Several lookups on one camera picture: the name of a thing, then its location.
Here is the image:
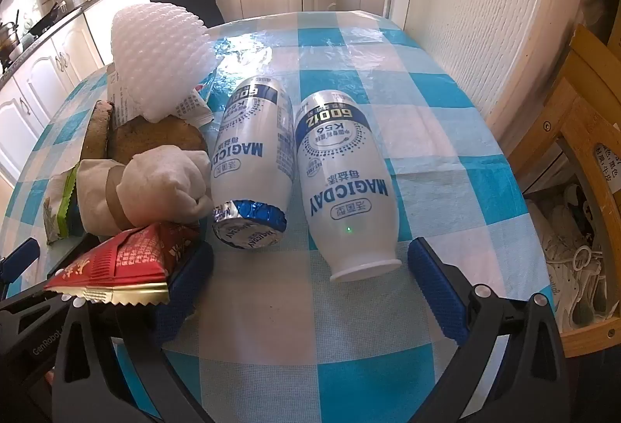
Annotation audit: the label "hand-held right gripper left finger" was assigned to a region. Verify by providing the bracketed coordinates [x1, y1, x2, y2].
[52, 241, 217, 423]

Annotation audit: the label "white bottle with foil lid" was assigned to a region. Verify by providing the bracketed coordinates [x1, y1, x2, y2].
[210, 76, 297, 251]

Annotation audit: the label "black frying pan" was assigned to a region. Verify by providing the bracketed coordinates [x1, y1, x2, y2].
[28, 3, 67, 36]

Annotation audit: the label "green snack wrapper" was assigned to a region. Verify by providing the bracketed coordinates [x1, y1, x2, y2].
[43, 163, 83, 245]

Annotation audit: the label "white paper bundle brown bands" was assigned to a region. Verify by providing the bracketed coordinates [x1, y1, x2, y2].
[78, 146, 214, 234]

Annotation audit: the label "white foam fruit net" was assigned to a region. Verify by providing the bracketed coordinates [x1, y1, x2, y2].
[111, 1, 214, 123]

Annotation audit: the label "red snack packet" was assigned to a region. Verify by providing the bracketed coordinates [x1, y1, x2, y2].
[43, 223, 202, 307]

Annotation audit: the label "brown flat bread piece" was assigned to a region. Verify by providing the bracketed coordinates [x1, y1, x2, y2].
[108, 115, 209, 164]
[80, 100, 116, 160]

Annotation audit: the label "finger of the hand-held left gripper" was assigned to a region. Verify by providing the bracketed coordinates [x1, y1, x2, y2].
[0, 280, 73, 331]
[0, 239, 40, 281]

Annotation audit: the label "blue checked tablecloth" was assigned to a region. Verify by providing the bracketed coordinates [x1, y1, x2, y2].
[0, 8, 564, 423]

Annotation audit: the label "wooden rack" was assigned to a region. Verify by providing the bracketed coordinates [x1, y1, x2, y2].
[505, 23, 621, 358]

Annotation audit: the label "steel steamer pot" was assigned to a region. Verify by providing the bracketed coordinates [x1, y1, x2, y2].
[0, 20, 23, 61]

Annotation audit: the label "white printed paper wrapper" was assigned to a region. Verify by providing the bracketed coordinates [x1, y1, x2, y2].
[104, 66, 219, 128]

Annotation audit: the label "white sneaker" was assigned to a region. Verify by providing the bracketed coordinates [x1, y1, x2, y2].
[553, 258, 608, 329]
[541, 202, 598, 269]

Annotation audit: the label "white plastic bottle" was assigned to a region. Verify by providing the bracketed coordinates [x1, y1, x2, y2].
[293, 89, 403, 284]

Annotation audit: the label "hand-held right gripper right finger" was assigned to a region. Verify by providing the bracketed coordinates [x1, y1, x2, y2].
[405, 237, 568, 423]

